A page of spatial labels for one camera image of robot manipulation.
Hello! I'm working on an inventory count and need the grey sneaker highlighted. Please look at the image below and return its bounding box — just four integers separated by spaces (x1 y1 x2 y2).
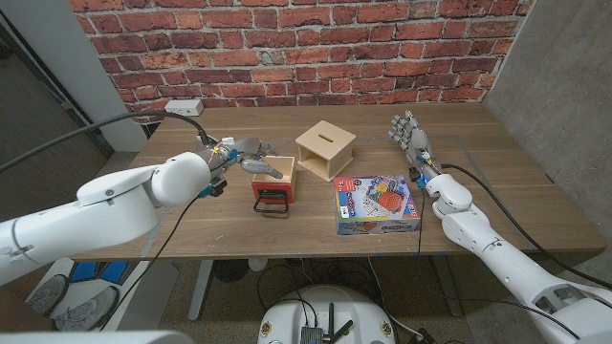
26 274 71 316
55 285 120 333

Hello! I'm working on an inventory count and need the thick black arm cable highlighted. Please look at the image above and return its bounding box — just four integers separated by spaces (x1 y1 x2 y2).
0 110 212 174
440 162 612 290

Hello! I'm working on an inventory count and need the wooden drawer with red front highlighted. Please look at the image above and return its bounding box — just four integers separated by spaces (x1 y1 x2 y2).
251 155 297 215

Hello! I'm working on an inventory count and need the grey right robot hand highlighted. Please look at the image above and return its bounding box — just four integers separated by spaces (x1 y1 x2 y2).
387 109 444 181

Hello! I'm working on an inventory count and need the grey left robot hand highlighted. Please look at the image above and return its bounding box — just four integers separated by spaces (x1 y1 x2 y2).
205 137 284 181

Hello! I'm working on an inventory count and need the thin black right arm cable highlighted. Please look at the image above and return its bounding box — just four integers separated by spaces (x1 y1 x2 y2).
416 186 426 255

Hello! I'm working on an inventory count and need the white table leg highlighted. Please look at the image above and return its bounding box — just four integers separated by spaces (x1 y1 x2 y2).
187 260 215 321

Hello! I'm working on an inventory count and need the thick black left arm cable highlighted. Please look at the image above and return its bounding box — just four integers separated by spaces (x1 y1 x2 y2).
0 110 212 174

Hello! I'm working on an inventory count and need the white robot torso base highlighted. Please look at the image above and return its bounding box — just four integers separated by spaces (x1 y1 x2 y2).
257 285 397 344

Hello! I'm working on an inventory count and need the colourful toy package box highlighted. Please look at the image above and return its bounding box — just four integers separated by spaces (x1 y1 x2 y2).
333 174 422 236

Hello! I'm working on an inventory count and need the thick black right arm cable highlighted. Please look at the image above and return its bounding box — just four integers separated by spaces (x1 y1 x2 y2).
440 162 612 290

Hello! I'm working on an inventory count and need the dark table leg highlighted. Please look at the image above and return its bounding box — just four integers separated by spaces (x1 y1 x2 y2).
432 255 464 317

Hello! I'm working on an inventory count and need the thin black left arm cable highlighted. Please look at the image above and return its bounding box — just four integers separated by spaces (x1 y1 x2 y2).
98 196 201 332

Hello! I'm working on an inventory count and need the wooden box with slot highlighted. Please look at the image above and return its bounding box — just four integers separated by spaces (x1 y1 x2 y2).
295 119 358 183

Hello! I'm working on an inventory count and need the white power outlet strip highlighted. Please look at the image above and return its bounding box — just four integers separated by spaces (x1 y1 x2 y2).
164 98 205 118

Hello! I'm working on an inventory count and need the printed red brick backdrop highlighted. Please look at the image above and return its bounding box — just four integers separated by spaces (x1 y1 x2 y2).
69 0 536 126

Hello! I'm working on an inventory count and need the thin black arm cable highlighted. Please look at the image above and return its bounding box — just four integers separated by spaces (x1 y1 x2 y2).
98 196 201 332
416 186 426 255

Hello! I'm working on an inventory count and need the small grey computer box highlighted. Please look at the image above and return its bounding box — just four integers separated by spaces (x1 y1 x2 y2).
299 326 324 344

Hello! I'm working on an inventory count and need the blue floor pad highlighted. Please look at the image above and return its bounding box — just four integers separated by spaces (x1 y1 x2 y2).
69 260 130 287

